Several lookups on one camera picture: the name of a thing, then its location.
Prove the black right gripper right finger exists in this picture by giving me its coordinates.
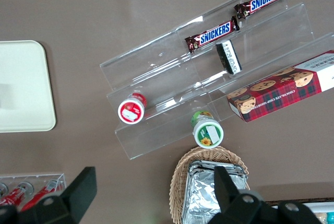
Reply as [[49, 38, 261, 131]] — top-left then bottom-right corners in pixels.
[[207, 166, 273, 224]]

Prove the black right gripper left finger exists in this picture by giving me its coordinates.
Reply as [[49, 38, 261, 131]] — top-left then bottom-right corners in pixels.
[[18, 166, 98, 224]]

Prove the aluminium foil tray stack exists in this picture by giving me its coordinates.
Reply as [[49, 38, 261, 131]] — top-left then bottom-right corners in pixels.
[[182, 159, 249, 224]]

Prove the clear acrylic bottle rack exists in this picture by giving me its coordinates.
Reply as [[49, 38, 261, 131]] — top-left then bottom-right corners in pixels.
[[0, 172, 67, 212]]

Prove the oval light wicker basket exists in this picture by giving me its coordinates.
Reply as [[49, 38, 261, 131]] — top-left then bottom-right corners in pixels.
[[169, 145, 251, 224]]

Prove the red tartan cookie box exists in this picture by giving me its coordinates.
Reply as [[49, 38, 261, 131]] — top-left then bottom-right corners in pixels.
[[226, 50, 334, 123]]

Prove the clear acrylic tiered stand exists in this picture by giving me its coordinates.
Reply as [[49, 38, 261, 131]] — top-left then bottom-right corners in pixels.
[[99, 0, 334, 160]]

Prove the green lid snack cup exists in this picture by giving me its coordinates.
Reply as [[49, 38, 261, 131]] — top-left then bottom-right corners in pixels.
[[190, 110, 224, 149]]

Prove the red cola bottle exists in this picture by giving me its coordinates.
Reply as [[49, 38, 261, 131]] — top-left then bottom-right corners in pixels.
[[0, 181, 35, 207], [20, 179, 64, 212]]

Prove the cream plastic tray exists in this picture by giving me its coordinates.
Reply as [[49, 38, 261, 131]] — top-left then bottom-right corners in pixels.
[[0, 40, 57, 134]]

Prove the red lid snack cup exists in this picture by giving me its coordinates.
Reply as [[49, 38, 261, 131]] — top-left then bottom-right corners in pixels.
[[117, 92, 148, 125]]

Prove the white plastic snack bin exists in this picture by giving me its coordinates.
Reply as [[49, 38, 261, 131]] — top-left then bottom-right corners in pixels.
[[265, 199, 334, 224]]

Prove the small black white box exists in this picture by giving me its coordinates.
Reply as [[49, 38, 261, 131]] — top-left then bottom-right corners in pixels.
[[215, 39, 243, 76]]

